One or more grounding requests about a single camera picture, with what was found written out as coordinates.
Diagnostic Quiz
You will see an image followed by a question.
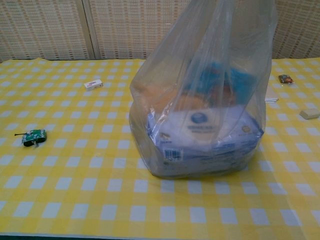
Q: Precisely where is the clear plastic bag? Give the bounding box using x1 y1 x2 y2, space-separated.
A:
128 0 277 180

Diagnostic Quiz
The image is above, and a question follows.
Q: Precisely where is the orange round item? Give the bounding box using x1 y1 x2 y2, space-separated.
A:
138 84 226 114

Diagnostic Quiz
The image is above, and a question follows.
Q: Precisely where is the white blue tissue pack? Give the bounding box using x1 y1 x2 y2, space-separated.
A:
146 104 265 176

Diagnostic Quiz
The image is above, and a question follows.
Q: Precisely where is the small white cardboard box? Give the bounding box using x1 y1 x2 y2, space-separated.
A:
84 79 104 92

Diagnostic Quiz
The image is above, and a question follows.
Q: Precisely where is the blue plastic package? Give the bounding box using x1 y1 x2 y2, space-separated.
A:
197 62 258 106

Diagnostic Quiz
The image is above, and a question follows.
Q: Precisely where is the yellow white checkered tablecloth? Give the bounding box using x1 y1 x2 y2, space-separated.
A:
0 57 320 238

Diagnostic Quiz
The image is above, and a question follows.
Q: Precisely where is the green toy tank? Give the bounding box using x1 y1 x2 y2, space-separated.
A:
14 128 48 149

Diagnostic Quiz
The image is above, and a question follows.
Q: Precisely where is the wrapped candy packet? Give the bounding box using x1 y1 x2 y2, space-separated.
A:
278 74 294 85

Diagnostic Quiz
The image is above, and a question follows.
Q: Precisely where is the beige woven folding screen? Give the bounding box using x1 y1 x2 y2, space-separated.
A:
0 0 320 63

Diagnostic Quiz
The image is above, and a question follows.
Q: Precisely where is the beige eraser block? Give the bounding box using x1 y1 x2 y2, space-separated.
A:
299 108 320 119

